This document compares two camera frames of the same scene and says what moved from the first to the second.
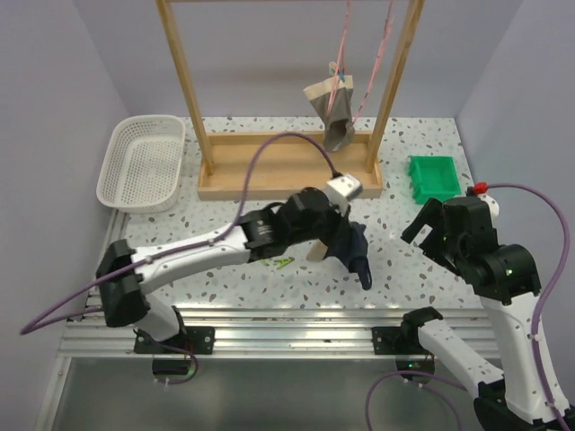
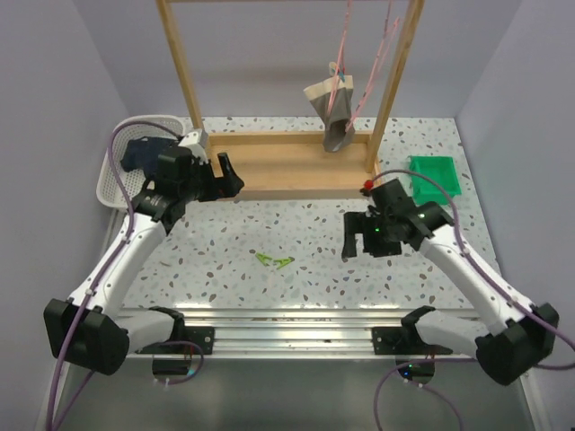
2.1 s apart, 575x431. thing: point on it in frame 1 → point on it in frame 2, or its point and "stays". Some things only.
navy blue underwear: [351, 249] → [143, 154]
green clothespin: [283, 261] stays
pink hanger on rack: [340, 55] stays
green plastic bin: [433, 177] stays
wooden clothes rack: [266, 166] stays
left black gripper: [340, 223] → [220, 187]
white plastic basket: [142, 167] stays
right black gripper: [431, 213] → [360, 222]
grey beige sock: [332, 101] stays
